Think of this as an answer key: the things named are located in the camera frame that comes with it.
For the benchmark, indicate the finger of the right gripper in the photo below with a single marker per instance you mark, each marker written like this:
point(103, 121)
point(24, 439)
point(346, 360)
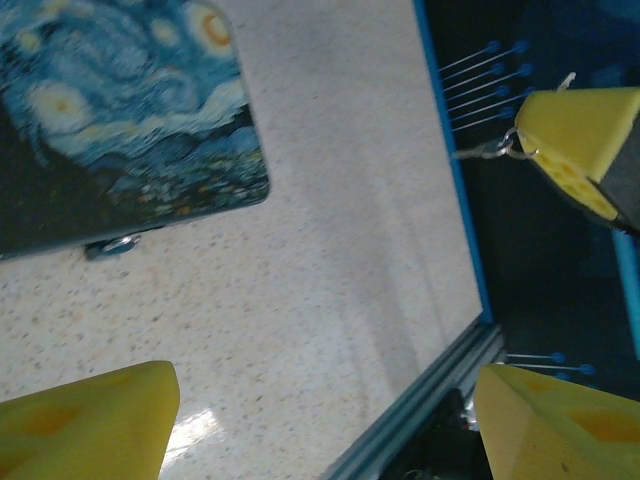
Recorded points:
point(580, 122)
point(575, 182)

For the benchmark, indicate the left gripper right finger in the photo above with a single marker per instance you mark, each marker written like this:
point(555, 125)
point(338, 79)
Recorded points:
point(560, 435)

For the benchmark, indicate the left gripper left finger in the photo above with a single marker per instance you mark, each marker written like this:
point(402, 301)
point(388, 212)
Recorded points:
point(85, 430)

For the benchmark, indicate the blue table edge strip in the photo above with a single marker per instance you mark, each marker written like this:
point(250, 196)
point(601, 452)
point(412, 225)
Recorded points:
point(452, 150)

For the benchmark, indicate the Starry Night printed board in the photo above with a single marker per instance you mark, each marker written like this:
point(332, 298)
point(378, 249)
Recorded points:
point(125, 125)

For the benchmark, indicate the right enclosure panel, circuit print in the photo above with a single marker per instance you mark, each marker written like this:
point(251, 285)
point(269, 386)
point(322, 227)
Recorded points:
point(540, 275)

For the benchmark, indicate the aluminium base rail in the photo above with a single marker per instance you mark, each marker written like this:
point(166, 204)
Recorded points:
point(425, 395)

